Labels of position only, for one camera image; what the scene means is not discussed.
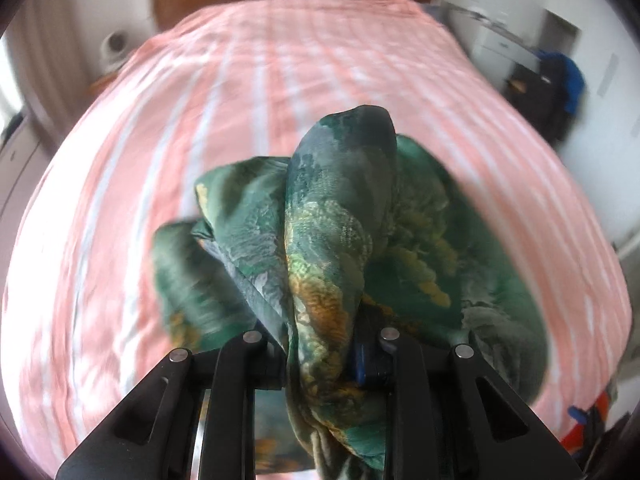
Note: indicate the pink striped bed sheet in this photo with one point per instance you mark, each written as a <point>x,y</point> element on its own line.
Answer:
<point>300,60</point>

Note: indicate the white window seat cabinet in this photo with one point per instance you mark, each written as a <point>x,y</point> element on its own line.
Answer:
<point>20,170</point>

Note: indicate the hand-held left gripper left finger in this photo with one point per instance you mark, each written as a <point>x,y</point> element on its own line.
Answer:
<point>250,360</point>

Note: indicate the white drawer cabinet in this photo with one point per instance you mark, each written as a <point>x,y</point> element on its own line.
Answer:
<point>505,45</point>

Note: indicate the green printed jacket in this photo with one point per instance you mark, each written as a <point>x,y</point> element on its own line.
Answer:
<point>335,220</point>

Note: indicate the black chair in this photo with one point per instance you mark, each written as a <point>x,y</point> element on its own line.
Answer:
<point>535,90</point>

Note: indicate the blue jacket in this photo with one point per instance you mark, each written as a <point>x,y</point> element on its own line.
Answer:
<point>570,80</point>

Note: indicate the wooden nightstand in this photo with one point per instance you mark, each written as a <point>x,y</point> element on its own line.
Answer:
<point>104,81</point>

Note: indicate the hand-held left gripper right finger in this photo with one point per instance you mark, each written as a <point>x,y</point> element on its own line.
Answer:
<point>361,366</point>

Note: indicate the white desk fan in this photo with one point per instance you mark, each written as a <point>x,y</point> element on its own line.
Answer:
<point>115,50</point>

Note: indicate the beige curtain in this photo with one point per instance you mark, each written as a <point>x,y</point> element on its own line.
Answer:
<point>45,70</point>

